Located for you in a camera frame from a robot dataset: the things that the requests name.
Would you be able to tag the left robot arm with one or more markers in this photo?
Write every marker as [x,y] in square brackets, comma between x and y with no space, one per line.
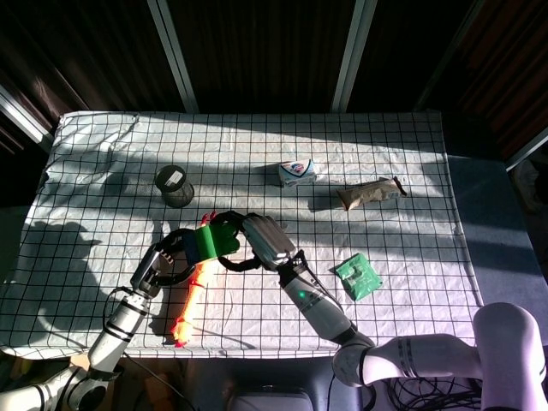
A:
[115,329]

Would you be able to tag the yellow rubber chicken toy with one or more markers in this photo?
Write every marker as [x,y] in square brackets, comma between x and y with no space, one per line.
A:
[198,295]

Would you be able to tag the white black-grid tablecloth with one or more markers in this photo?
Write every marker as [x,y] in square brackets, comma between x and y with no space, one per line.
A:
[265,141]

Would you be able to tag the green plastic packet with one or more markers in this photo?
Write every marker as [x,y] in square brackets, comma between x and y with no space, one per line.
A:
[357,276]

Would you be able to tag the grey window frame post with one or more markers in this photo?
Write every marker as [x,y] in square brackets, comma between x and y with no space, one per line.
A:
[351,55]
[175,55]

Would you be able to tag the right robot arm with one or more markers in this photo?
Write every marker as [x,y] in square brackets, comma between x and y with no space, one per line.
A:
[325,312]

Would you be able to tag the grey robot torso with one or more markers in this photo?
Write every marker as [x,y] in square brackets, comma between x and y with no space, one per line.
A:
[269,398]

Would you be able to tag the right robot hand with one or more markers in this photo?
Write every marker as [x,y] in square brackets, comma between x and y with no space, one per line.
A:
[267,240]

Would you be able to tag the brown snack bar wrapper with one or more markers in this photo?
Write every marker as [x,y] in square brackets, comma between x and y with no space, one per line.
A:
[370,193]

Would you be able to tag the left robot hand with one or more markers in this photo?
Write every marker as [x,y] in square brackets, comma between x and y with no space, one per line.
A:
[147,269]

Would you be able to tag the green block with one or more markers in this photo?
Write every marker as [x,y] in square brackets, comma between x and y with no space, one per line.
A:
[216,242]

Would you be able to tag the black mesh pen holder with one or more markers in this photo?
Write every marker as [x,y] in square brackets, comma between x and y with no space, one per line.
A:
[175,190]

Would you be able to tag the white blue snack packet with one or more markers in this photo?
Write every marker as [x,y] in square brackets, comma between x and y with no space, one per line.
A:
[297,171]

